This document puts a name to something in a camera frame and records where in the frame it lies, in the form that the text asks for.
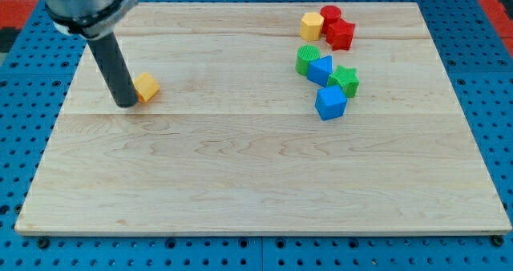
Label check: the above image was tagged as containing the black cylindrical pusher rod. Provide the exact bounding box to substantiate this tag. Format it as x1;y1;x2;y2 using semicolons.
87;33;138;107

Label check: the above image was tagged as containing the yellow heart block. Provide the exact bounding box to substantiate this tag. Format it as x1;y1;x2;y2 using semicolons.
134;72;160;103

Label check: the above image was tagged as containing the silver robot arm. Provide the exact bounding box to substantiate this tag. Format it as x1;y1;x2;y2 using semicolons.
43;0;138;107

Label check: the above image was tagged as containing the red star block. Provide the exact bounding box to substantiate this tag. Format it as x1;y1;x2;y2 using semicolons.
326;19;356;51

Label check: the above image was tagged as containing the green star block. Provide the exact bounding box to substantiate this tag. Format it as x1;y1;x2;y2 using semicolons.
327;65;360;98

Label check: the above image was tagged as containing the wooden board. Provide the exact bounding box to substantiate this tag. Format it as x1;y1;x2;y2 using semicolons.
15;2;511;237

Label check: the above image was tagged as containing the green cylinder block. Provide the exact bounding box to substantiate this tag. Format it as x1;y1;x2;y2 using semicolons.
295;45;321;76

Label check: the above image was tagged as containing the yellow hexagon block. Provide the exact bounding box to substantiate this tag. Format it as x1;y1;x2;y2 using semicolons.
300;12;324;41

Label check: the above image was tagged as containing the blue triangle block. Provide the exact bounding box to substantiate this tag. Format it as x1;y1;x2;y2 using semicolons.
307;55;333;87

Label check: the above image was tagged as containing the red cylinder block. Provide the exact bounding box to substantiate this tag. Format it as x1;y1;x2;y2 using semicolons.
320;5;342;34

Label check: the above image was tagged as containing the blue cube block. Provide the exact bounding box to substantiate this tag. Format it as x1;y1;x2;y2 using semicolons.
314;85;348;120

